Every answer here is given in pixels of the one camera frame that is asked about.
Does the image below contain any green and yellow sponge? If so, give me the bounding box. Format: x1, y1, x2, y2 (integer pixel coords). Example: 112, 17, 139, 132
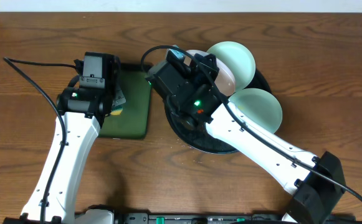
110, 105, 123, 116

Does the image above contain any mint green plate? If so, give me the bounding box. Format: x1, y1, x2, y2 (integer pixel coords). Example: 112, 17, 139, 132
207, 41, 256, 91
229, 88, 283, 134

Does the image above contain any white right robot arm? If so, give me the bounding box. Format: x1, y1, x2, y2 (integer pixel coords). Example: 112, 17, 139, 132
146, 50, 345, 223

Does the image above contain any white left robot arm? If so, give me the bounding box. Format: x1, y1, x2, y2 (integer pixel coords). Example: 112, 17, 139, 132
4, 52, 121, 223

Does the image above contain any round black serving tray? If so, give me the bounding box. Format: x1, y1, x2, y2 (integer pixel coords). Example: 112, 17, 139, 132
164, 69, 272, 154

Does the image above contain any black rectangular water tray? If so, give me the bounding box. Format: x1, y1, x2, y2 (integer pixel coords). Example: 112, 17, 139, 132
98, 63, 151, 139

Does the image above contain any mint green plate front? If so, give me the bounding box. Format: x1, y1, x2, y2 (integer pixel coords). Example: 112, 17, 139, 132
229, 88, 283, 134

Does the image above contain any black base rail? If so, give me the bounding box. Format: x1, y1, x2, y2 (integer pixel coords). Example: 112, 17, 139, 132
75, 205, 296, 224

